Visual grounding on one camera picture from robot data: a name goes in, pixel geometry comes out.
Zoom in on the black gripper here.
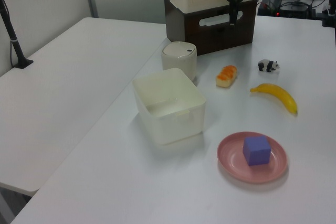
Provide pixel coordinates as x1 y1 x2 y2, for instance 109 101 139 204
225 0 244 27

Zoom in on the dark drawer with white handle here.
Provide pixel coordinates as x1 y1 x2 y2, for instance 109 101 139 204
184 0 257 38

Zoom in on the toy panda figurine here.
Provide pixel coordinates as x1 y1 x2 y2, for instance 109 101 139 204
257 59 280 74

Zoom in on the orange glazed toy bread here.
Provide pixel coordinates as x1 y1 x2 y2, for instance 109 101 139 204
215 65 238 88

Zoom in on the black electronics box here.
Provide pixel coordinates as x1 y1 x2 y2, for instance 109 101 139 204
257 0 312 18

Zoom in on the dark brown wooden cabinet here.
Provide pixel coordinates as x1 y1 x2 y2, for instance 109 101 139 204
164 0 257 56

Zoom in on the cream mini trash can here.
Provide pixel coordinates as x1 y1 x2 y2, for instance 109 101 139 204
161 41 197 82

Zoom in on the yellow toy banana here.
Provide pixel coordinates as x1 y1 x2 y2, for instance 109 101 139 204
249 83 299 115

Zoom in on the white rectangular plastic bin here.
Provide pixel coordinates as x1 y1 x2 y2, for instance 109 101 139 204
132 68 207 146

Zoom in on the purple cube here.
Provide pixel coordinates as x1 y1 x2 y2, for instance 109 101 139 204
242 135 271 167

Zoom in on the pink round plate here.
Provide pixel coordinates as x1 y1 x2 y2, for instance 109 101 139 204
216 131 289 184

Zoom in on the black desk clamp mount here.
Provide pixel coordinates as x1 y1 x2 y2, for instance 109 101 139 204
316 0 336 28

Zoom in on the black clamp-on camera stand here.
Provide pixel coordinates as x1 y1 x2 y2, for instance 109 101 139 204
0 0 34 69

